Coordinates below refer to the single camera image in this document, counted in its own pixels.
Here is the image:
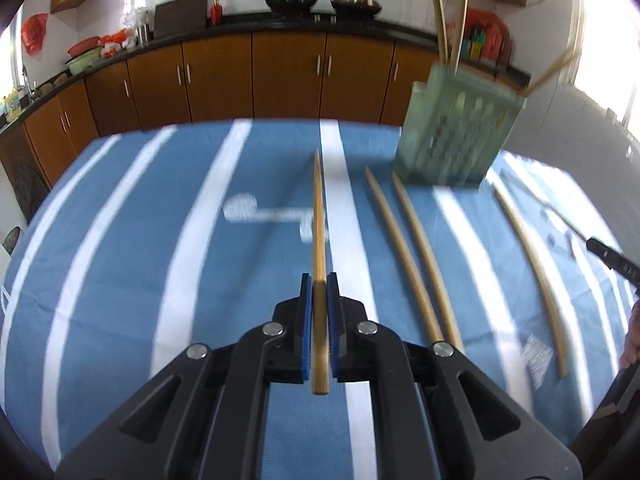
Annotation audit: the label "bamboo chopstick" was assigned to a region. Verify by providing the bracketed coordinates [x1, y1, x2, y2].
[491, 183, 571, 380]
[518, 48, 582, 98]
[450, 0, 468, 70]
[524, 52, 586, 99]
[392, 172, 464, 352]
[364, 167, 444, 342]
[501, 170, 587, 243]
[432, 0, 448, 64]
[311, 153, 330, 396]

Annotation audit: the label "person's right hand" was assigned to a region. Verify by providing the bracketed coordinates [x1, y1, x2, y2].
[620, 301, 640, 368]

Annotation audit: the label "blue striped tablecloth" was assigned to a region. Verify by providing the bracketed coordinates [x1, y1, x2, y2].
[1, 119, 634, 467]

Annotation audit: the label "green perforated utensil holder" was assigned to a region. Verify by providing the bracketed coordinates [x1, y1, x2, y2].
[394, 63, 526, 188]

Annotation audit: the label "wooden lower cabinets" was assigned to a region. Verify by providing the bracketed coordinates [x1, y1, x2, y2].
[1, 30, 438, 219]

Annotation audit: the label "condiment bottles group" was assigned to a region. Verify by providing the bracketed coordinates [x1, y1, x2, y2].
[459, 8, 512, 66]

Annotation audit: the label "red bottle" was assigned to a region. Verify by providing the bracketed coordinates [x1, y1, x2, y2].
[209, 0, 224, 26]

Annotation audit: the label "black wok with lid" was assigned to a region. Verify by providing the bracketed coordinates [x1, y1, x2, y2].
[331, 0, 382, 21]

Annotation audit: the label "dark cutting board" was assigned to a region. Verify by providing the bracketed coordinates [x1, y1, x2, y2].
[153, 0, 208, 39]

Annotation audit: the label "black wok left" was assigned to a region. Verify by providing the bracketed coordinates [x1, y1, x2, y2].
[265, 0, 318, 16]

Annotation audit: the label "green basin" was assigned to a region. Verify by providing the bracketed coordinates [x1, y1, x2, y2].
[65, 47, 102, 76]

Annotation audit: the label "red basin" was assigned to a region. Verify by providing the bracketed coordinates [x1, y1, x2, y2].
[67, 36, 102, 58]

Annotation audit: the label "yellow detergent bottle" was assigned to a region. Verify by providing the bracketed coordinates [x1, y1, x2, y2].
[3, 89, 22, 122]

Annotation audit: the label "right window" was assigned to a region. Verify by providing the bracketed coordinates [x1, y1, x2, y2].
[574, 0, 639, 136]

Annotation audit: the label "red plastic bag on wall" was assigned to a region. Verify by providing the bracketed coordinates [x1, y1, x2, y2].
[21, 13, 49, 56]

